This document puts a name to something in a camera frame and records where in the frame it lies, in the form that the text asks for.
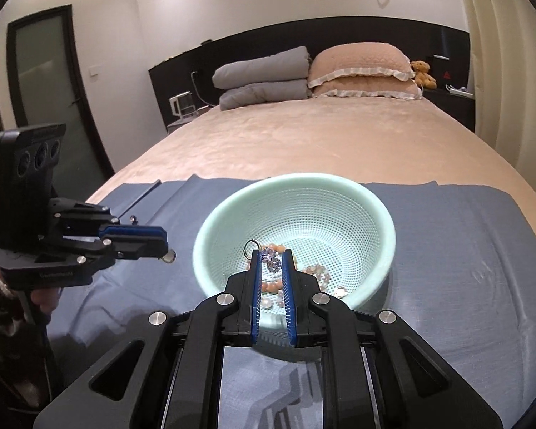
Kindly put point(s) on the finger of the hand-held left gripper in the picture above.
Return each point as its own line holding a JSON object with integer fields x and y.
{"x": 290, "y": 295}
{"x": 255, "y": 295}

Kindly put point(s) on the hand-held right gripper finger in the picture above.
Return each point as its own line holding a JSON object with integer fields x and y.
{"x": 134, "y": 232}
{"x": 138, "y": 250}

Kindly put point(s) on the silver crystal charm earring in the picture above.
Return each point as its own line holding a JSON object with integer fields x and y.
{"x": 272, "y": 262}

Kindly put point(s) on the mint green plastic basket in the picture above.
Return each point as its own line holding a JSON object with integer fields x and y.
{"x": 317, "y": 214}

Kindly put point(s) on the person's left forearm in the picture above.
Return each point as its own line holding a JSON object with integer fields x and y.
{"x": 9, "y": 344}

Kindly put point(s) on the person's left hand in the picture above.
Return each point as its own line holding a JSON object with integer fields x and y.
{"x": 47, "y": 301}

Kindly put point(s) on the frosted glass door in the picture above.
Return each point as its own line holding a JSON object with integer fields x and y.
{"x": 40, "y": 76}

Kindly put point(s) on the beige bedspread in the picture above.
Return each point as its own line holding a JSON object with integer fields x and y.
{"x": 339, "y": 143}

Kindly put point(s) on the blue cloth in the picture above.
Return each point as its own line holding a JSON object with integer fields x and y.
{"x": 451, "y": 254}

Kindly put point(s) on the grey folded quilt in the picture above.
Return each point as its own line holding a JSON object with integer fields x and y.
{"x": 263, "y": 94}
{"x": 263, "y": 67}

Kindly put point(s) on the pink frilled pillow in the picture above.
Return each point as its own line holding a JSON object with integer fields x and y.
{"x": 375, "y": 91}
{"x": 362, "y": 62}

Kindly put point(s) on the black headboard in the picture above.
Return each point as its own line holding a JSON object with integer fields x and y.
{"x": 250, "y": 40}

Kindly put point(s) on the black bedside table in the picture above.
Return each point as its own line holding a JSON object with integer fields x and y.
{"x": 451, "y": 107}

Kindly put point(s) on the brown teddy bear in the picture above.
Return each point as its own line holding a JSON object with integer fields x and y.
{"x": 423, "y": 75}

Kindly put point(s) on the white power strip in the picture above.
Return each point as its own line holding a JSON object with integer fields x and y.
{"x": 460, "y": 90}

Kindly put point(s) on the cream curtain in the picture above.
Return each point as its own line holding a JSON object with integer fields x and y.
{"x": 509, "y": 76}

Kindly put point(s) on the white wall switch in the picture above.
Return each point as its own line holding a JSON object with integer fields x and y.
{"x": 94, "y": 70}

